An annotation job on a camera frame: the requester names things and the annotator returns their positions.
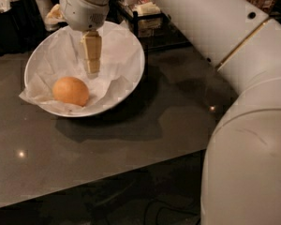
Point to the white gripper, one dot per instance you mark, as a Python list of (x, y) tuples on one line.
[(81, 11)]

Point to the black condiment organizer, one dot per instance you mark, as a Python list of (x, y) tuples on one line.
[(17, 26)]

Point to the white paper cup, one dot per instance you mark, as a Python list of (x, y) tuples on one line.
[(44, 7)]

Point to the orange fruit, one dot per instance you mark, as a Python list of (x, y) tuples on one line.
[(71, 90)]

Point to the white bowl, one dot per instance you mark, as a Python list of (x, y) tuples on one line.
[(121, 47)]

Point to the white crumpled paper liner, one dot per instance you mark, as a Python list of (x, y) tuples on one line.
[(115, 60)]

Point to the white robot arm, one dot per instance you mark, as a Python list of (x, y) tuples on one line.
[(241, 177)]

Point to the black wire tea rack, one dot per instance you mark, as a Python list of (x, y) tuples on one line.
[(155, 31)]

